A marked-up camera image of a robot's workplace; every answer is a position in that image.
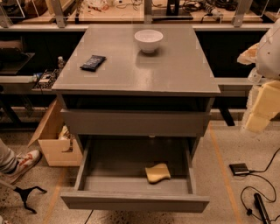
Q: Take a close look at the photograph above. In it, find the black foot pedal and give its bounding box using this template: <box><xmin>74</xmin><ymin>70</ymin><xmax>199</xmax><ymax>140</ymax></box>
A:
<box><xmin>229</xmin><ymin>163</ymin><xmax>249</xmax><ymax>176</ymax></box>

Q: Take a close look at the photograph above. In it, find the grey drawer cabinet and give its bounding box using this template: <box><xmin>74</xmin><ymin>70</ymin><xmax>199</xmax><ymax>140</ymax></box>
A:
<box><xmin>52</xmin><ymin>24</ymin><xmax>221</xmax><ymax>151</ymax></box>

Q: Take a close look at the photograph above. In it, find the open grey middle drawer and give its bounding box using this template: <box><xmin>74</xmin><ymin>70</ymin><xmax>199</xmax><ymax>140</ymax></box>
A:
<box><xmin>61</xmin><ymin>136</ymin><xmax>209</xmax><ymax>213</ymax></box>

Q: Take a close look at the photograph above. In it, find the grey trouser leg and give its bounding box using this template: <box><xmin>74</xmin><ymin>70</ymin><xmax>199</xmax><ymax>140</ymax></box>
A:
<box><xmin>0</xmin><ymin>139</ymin><xmax>18</xmax><ymax>174</ymax></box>

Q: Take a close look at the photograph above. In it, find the wooden workbench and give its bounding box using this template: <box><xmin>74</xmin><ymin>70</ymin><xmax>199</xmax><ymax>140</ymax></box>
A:
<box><xmin>0</xmin><ymin>0</ymin><xmax>280</xmax><ymax>29</ymax></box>

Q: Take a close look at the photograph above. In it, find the closed grey top drawer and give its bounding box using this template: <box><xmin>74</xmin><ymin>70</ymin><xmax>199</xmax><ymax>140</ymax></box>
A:
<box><xmin>61</xmin><ymin>109</ymin><xmax>210</xmax><ymax>137</ymax></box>

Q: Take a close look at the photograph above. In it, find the black stand foot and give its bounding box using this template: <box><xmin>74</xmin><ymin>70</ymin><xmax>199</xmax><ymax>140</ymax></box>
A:
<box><xmin>14</xmin><ymin>186</ymin><xmax>47</xmax><ymax>214</ymax></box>

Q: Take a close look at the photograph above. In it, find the small clear bottle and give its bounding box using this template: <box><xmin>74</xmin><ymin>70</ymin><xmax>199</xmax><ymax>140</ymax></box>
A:
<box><xmin>58</xmin><ymin>56</ymin><xmax>65</xmax><ymax>72</ymax></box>

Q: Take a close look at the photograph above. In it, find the white bowl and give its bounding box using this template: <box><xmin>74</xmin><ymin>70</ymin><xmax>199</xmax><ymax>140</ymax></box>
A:
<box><xmin>134</xmin><ymin>30</ymin><xmax>164</xmax><ymax>53</ymax></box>

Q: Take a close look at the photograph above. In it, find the white orange sneaker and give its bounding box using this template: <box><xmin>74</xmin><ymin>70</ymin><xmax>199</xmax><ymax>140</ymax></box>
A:
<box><xmin>4</xmin><ymin>150</ymin><xmax>42</xmax><ymax>184</ymax></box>

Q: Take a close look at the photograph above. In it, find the black power strip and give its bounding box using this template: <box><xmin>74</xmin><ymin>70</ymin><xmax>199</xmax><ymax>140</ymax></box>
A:
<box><xmin>254</xmin><ymin>193</ymin><xmax>271</xmax><ymax>224</ymax></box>

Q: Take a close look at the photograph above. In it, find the black cable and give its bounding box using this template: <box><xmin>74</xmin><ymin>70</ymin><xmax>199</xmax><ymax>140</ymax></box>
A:
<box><xmin>240</xmin><ymin>147</ymin><xmax>280</xmax><ymax>221</ymax></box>

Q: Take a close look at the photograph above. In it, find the cardboard box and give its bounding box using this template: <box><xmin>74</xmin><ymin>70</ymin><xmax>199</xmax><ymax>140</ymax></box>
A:
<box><xmin>28</xmin><ymin>99</ymin><xmax>82</xmax><ymax>166</ymax></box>

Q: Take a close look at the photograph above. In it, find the dark snack packet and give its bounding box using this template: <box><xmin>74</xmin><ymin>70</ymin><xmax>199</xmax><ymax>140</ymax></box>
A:
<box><xmin>80</xmin><ymin>55</ymin><xmax>106</xmax><ymax>72</ymax></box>

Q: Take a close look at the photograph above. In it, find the yellow sponge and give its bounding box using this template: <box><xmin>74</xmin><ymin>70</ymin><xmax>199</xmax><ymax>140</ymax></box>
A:
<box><xmin>145</xmin><ymin>163</ymin><xmax>171</xmax><ymax>184</ymax></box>

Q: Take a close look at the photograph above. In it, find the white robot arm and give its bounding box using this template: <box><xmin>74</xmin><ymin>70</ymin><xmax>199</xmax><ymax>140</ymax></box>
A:
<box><xmin>237</xmin><ymin>19</ymin><xmax>280</xmax><ymax>133</ymax></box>

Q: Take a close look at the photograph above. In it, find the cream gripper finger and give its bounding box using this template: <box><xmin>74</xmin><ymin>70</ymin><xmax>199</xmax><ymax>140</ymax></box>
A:
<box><xmin>244</xmin><ymin>80</ymin><xmax>280</xmax><ymax>133</ymax></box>

